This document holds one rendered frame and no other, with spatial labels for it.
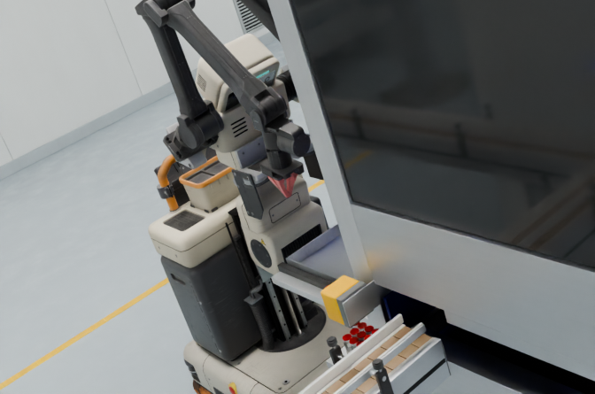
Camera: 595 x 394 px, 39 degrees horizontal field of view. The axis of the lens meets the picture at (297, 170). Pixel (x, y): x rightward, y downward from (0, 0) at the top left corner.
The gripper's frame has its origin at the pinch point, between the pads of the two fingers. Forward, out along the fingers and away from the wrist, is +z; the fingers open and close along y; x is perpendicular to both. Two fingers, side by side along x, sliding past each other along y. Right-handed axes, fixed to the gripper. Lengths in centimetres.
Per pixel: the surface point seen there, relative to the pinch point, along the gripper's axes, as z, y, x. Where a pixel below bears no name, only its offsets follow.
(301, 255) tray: 18.3, 1.4, -1.1
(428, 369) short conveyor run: 9, 61, -17
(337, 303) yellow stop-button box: -0.3, 41.5, -21.2
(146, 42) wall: 132, -469, 200
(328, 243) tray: 19.8, 1.8, 8.0
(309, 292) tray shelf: 18.1, 14.9, -10.1
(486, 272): -18, 74, -12
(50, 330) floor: 141, -198, -25
